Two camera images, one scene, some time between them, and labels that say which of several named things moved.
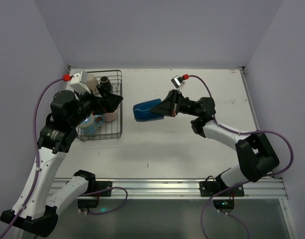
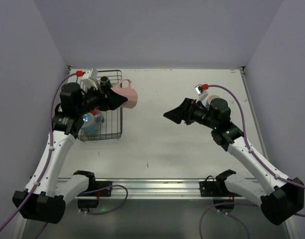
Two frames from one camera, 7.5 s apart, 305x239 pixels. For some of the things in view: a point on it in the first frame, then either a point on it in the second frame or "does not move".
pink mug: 110,116 to 129,93
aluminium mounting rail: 182,189 does not move
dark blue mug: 141,110 to 217,104
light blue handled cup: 91,125 does not move
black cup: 105,82 does not move
